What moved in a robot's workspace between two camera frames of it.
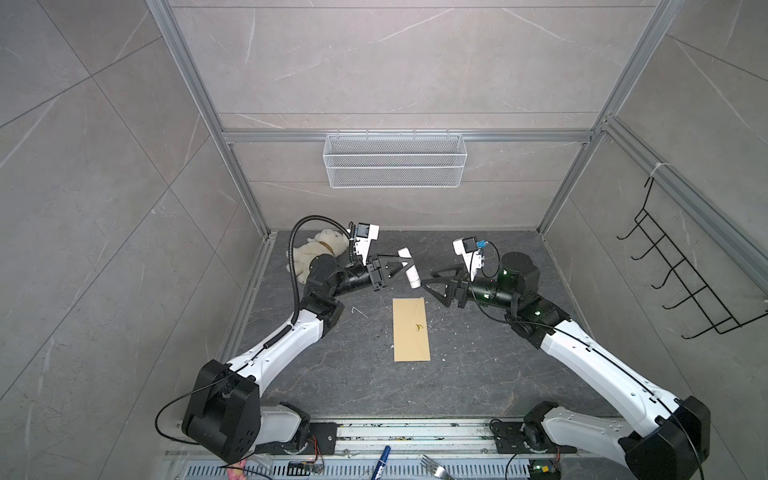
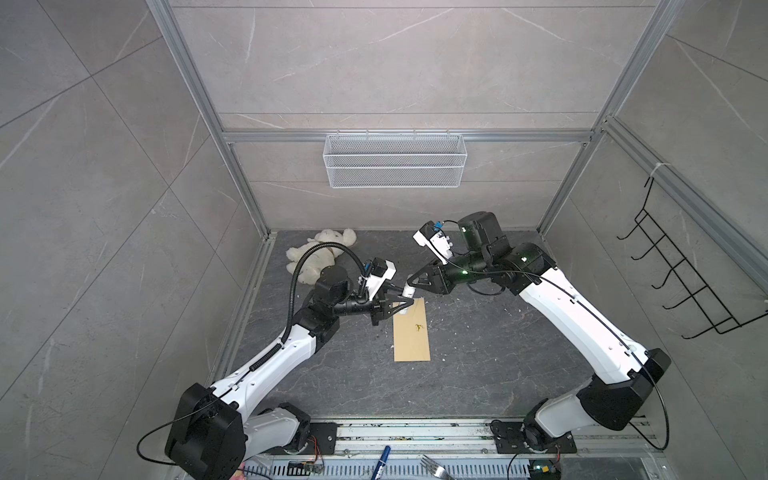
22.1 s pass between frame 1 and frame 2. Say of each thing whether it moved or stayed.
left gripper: moved
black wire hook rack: stayed
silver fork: stayed
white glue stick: moved
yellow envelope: stayed
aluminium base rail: stayed
